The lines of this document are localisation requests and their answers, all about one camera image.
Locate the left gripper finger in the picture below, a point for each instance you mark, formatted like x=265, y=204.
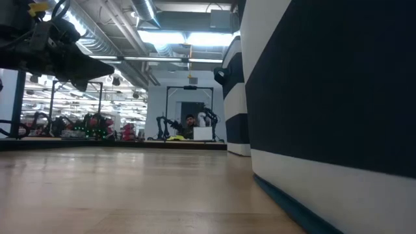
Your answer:
x=87, y=68
x=83, y=85

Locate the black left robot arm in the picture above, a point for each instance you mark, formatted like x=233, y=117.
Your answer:
x=13, y=9

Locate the black background robot arm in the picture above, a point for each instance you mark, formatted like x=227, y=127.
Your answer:
x=161, y=126
x=211, y=117

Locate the ceiling tube light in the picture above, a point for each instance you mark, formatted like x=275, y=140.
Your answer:
x=152, y=58

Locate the ceiling light panel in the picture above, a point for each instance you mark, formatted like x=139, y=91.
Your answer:
x=185, y=38

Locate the yellow green cloth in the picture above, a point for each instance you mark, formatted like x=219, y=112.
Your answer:
x=175, y=138

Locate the person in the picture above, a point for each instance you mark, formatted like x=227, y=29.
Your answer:
x=190, y=122

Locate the white box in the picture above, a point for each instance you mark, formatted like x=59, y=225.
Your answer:
x=202, y=133

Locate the navy white striped fabric basket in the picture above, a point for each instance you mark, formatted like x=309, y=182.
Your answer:
x=235, y=97
x=325, y=97

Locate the black background gantry frame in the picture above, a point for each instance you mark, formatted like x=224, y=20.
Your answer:
x=190, y=87
x=76, y=83

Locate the silver ceiling duct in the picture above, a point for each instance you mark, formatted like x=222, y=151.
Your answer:
x=144, y=11

